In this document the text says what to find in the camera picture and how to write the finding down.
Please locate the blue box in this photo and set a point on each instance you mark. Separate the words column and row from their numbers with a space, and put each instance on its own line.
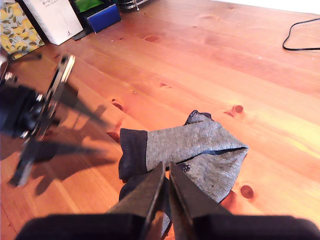
column 105, row 17

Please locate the grey sock dark cuff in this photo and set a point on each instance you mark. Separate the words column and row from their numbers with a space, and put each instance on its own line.
column 217, row 175
column 175, row 142

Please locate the green packet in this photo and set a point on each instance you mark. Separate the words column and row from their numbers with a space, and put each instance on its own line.
column 87, row 5

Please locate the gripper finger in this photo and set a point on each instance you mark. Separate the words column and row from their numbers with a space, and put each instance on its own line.
column 55, row 151
column 190, row 200
column 150, row 190
column 75, row 100

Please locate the black flat item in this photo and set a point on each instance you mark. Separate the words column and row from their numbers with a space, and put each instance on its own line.
column 82, row 34

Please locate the lemon print box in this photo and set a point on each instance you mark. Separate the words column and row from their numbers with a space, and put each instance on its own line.
column 17, row 32

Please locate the white printed box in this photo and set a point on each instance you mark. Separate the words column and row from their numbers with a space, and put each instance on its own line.
column 55, row 22

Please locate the round metal utensil holder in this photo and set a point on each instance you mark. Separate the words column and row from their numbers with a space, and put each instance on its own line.
column 132, row 5

